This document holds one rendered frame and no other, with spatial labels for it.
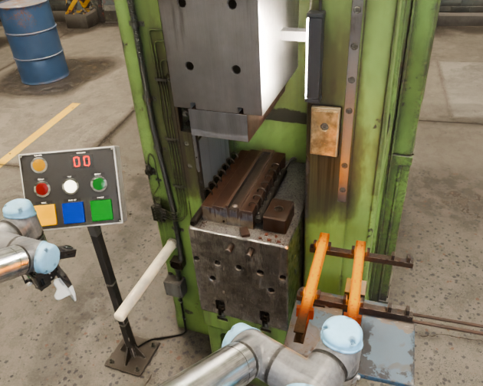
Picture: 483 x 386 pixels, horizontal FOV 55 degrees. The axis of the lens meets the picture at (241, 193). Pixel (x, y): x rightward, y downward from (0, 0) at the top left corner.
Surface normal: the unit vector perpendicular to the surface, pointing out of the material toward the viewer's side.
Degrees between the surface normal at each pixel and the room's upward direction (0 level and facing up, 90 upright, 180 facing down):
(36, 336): 0
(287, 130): 90
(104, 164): 60
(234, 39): 90
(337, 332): 0
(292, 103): 90
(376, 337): 0
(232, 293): 90
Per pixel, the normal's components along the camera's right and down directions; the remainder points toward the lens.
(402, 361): -0.06, -0.82
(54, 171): 0.04, 0.08
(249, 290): -0.35, 0.55
